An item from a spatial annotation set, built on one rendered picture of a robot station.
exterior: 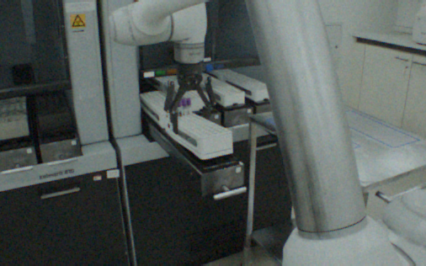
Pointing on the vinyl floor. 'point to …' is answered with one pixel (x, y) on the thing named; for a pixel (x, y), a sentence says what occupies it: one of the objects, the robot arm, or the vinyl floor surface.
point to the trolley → (390, 154)
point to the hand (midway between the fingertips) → (190, 124)
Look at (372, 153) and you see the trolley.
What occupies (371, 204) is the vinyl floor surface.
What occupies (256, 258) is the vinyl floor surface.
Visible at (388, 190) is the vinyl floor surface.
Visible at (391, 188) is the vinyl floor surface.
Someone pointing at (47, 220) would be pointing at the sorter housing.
